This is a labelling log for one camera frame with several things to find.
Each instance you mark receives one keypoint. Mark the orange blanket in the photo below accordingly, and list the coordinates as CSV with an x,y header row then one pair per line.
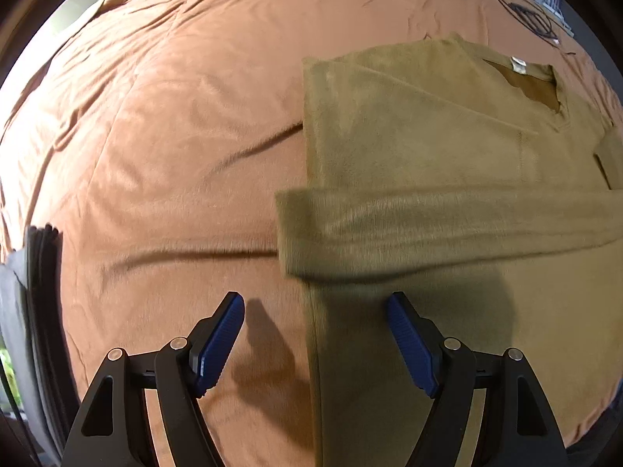
x,y
170,155

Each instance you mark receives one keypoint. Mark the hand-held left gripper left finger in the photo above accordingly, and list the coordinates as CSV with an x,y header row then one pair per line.
x,y
221,345

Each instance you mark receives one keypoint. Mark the olive t-shirt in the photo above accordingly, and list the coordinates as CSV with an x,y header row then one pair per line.
x,y
413,155

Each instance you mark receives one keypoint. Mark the grey folded clothes stack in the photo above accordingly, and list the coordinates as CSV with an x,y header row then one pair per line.
x,y
19,326

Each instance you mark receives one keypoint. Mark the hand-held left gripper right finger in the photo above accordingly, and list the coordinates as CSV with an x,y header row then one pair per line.
x,y
411,345

